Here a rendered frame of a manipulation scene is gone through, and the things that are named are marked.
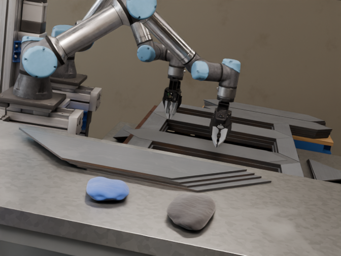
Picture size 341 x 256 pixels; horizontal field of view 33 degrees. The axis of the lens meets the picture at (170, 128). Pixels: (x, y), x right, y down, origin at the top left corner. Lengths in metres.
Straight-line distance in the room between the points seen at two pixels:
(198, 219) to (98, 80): 4.07
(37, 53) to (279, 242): 1.16
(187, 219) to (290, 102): 4.12
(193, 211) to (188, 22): 3.93
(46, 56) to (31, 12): 0.45
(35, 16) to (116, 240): 1.46
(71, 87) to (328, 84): 3.09
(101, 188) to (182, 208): 0.19
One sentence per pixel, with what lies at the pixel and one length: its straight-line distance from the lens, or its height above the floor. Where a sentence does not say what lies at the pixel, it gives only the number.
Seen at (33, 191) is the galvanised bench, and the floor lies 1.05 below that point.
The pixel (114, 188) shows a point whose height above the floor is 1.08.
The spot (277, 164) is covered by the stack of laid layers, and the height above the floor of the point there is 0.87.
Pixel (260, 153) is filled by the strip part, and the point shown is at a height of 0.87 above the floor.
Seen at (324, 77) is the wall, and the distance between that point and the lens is 5.30.
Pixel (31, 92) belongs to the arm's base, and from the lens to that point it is 2.23.
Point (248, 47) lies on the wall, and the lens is 5.15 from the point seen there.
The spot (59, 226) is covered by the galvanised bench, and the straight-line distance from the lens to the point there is 1.22.
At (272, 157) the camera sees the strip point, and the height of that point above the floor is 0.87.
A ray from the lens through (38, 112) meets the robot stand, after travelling 2.25.
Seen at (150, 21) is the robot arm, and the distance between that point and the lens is 2.29.
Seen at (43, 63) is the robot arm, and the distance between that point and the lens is 2.08.
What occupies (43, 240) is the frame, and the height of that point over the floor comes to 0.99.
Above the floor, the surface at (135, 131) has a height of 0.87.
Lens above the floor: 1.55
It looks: 14 degrees down
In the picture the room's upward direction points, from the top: 9 degrees clockwise
